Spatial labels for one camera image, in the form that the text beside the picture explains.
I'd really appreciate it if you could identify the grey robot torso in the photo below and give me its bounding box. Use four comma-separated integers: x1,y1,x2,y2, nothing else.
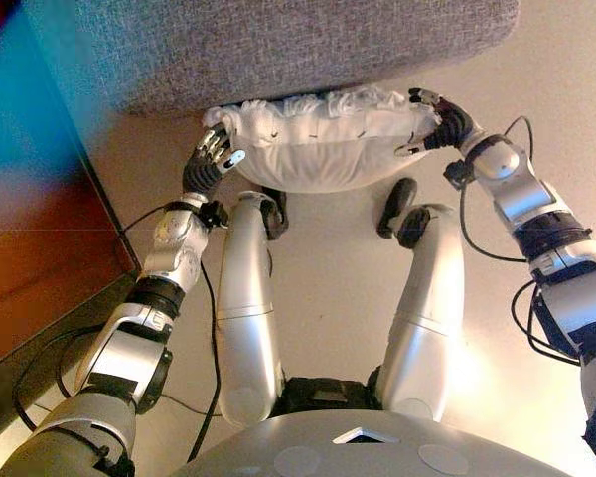
171,376,567,477

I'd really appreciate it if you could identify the grey fabric armchair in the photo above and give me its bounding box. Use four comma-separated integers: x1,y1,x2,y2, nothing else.
22,0,522,117

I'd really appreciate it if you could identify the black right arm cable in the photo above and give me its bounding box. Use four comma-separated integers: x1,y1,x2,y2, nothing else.
458,115,585,368

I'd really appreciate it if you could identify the robot left leg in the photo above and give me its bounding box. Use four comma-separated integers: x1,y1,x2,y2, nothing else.
213,189,289,428

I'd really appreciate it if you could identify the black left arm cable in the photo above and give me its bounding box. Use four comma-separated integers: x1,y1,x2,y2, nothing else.
12,205,225,464

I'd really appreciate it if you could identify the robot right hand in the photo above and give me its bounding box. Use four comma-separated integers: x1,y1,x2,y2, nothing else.
394,87,486,157

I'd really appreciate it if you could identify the white frilled cushion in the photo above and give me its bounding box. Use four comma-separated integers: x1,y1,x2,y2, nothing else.
202,84,441,195

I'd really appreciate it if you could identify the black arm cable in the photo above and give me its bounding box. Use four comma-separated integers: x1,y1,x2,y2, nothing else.
458,115,585,368
12,205,225,464

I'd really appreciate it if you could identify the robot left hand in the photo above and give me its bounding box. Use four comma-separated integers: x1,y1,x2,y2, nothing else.
181,121,247,198

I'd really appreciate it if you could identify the brown wooden cabinet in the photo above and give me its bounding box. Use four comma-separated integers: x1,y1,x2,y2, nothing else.
0,0,146,468

